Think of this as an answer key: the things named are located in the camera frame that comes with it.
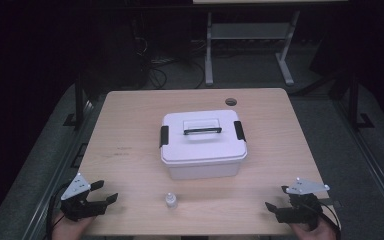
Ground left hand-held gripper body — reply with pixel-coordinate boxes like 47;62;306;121
59;172;110;222

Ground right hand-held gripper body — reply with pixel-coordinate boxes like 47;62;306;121
274;177;331;231

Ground small clear dropper bottle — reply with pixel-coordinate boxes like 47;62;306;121
165;192;178;210

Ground white plastic storage box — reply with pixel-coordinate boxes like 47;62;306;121
165;159;243;181

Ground white lid with black handle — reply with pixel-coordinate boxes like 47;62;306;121
159;109;249;168

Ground person's left hand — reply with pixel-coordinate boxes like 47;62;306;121
51;212;96;240

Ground person's right hand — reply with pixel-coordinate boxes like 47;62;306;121
288;221;338;240

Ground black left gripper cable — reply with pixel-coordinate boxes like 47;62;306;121
45;183;70;240

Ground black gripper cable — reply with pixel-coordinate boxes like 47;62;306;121
313;199;343;240
45;183;70;240

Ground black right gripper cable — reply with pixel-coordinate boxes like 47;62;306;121
313;199;343;240

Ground black metal post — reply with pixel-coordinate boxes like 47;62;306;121
347;75;376;130
63;75;88;130

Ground tangle of black floor cables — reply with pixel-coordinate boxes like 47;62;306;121
131;34;208;90

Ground grey metal table frame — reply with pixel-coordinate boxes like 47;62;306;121
204;9;301;87

